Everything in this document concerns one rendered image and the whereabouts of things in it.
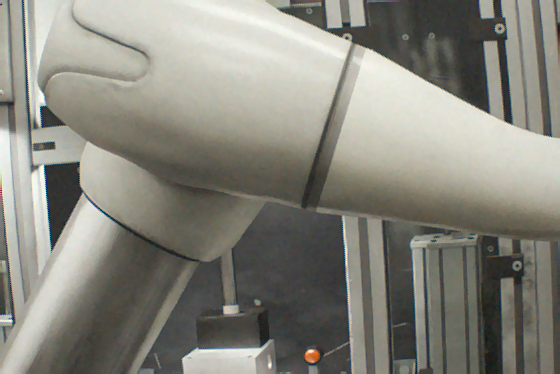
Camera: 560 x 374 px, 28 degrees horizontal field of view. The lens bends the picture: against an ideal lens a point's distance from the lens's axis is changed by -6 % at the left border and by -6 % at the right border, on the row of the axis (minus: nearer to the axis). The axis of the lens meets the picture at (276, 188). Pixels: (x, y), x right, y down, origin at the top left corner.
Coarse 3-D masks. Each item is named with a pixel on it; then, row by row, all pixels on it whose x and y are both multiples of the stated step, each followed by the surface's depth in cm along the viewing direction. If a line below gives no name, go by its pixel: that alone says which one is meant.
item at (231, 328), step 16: (224, 256) 157; (224, 272) 157; (224, 288) 157; (224, 304) 157; (208, 320) 156; (224, 320) 155; (240, 320) 155; (256, 320) 154; (208, 336) 156; (224, 336) 155; (240, 336) 155; (256, 336) 154
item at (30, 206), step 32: (352, 0) 131; (0, 128) 140; (0, 160) 141; (32, 192) 140; (32, 224) 140; (352, 224) 133; (32, 256) 141; (352, 256) 133; (384, 256) 133; (32, 288) 141; (352, 288) 134; (384, 288) 133; (352, 320) 134; (384, 320) 133; (352, 352) 134; (384, 352) 133
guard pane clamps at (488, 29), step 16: (336, 32) 132; (352, 32) 131; (368, 32) 131; (480, 32) 129; (496, 32) 128; (368, 48) 131; (496, 256) 130; (512, 256) 130; (496, 272) 130; (512, 272) 130
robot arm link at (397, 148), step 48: (384, 96) 65; (432, 96) 66; (336, 144) 64; (384, 144) 65; (432, 144) 65; (480, 144) 66; (528, 144) 67; (336, 192) 66; (384, 192) 66; (432, 192) 66; (480, 192) 65; (528, 192) 66
